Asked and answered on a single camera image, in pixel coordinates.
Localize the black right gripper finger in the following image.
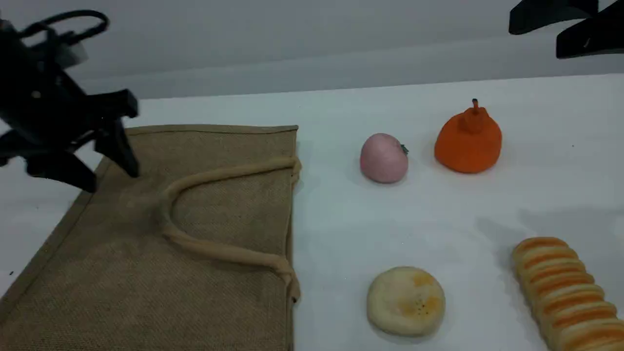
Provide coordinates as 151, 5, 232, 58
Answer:
509, 0, 598, 35
556, 2, 624, 59

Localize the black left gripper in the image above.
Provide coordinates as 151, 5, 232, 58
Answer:
0, 19, 141, 194

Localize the brown jute tote bag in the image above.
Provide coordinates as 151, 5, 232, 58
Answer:
0, 124, 302, 351

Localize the orange fruit with stem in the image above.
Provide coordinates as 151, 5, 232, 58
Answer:
434, 98, 503, 174

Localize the pink peach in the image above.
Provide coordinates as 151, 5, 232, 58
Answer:
360, 133, 409, 184

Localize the long striped bread loaf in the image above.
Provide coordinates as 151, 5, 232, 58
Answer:
511, 237, 624, 351

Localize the round pale bun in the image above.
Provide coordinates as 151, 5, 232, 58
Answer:
367, 266, 446, 337

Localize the thin black cable loop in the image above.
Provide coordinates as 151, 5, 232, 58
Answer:
19, 9, 111, 47

